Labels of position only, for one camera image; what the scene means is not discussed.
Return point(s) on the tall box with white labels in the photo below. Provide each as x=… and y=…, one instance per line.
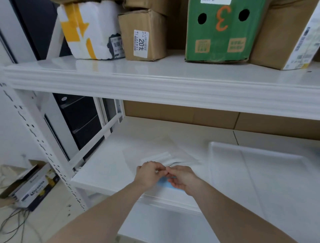
x=275, y=37

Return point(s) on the white metal shelving rack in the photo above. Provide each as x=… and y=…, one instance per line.
x=160, y=85

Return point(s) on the person's right forearm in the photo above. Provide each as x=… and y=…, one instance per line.
x=237, y=215

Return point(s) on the brown box with white label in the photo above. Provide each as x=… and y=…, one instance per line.
x=152, y=35

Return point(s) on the blue cloth sheet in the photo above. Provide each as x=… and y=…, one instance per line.
x=163, y=182

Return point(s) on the person's left forearm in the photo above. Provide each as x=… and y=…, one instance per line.
x=100, y=217

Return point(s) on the white and blue beer carton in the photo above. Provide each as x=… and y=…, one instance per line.
x=35, y=190

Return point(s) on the black drawer cabinet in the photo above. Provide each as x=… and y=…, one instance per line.
x=80, y=115

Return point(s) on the large plain brown cardboard box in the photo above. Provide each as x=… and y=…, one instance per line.
x=150, y=6

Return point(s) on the person's left hand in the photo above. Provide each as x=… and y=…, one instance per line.
x=148, y=175

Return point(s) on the white window frame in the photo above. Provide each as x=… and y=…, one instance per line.
x=100, y=112

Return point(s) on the brown cardboard back panel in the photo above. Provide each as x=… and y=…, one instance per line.
x=177, y=30
x=212, y=117

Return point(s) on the person's right hand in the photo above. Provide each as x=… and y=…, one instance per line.
x=187, y=179

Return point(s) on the green cardboard box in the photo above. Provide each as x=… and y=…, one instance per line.
x=212, y=45

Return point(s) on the white plastic tray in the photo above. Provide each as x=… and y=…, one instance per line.
x=275, y=190

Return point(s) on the white foam package yellow tape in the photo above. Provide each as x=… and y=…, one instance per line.
x=100, y=25

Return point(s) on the clear plastic bag with label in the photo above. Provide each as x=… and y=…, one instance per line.
x=150, y=150

